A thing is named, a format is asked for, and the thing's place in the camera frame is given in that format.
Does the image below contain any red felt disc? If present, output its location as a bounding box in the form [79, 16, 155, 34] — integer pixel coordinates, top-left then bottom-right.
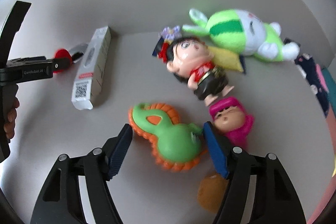
[54, 48, 73, 74]

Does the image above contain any green orange dinosaur toy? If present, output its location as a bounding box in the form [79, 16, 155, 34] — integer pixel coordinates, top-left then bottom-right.
[128, 102, 208, 171]

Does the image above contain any person's left hand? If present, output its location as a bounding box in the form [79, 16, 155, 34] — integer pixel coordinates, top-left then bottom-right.
[4, 97, 21, 140]

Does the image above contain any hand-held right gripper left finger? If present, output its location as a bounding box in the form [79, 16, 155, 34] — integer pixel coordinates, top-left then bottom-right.
[22, 123, 133, 224]

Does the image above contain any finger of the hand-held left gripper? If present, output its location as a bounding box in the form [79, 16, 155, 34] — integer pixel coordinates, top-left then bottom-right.
[53, 56, 72, 77]

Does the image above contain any yellow felt cloth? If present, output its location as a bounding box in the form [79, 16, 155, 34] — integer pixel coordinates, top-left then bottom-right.
[207, 45, 248, 75]

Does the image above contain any green white plush rabbit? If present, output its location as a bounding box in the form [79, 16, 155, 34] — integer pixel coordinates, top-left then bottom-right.
[182, 8, 300, 62]

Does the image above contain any translucent orange ball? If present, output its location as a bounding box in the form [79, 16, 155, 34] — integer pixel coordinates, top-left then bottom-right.
[197, 172, 229, 213]

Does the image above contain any white carton box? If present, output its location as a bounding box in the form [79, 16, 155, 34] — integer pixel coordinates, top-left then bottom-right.
[71, 26, 112, 111]

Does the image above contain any pink-haired cartoon figure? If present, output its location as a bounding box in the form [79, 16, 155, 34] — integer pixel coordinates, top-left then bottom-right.
[209, 97, 255, 149]

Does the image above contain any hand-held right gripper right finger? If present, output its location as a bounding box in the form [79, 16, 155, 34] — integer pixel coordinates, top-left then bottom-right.
[203, 121, 307, 224]

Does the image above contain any pink cloth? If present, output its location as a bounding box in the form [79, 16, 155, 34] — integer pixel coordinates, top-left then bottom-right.
[314, 64, 329, 94]

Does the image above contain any black-haired cartoon doll figure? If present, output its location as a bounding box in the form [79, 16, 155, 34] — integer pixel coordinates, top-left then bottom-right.
[152, 26, 235, 107]

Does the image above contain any silver desk grommet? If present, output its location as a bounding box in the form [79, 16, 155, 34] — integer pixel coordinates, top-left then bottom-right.
[69, 43, 89, 63]

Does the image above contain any navy patterned cloth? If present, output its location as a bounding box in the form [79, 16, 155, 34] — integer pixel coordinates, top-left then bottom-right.
[294, 53, 332, 118]

